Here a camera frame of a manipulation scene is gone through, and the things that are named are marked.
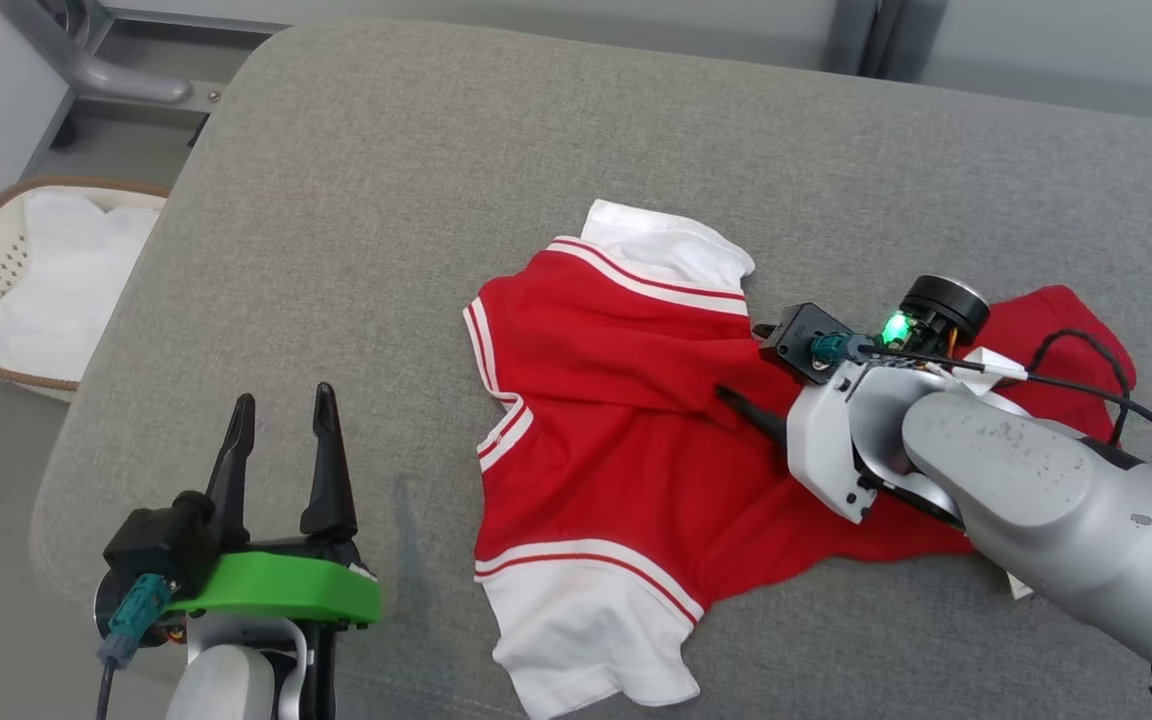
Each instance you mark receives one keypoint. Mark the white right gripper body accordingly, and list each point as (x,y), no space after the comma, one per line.
(826,440)

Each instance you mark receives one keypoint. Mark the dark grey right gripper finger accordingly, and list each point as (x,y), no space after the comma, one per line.
(756,415)

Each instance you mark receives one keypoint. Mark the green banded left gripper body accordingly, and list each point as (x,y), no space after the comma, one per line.
(286,590)

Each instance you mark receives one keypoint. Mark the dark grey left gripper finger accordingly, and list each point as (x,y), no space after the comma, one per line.
(328,480)
(234,470)

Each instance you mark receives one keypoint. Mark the red white printed jersey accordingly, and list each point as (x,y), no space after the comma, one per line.
(616,400)

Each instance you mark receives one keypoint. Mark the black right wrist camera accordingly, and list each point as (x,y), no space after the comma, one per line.
(796,335)

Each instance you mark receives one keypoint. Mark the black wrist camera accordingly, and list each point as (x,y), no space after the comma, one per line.
(161,540)
(796,335)

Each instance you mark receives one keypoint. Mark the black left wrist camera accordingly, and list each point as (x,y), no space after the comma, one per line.
(161,540)

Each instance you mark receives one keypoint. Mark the grey double metal post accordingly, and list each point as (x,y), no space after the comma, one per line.
(856,40)

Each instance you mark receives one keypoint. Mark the grey metal frame post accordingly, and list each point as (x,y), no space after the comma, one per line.
(126,82)

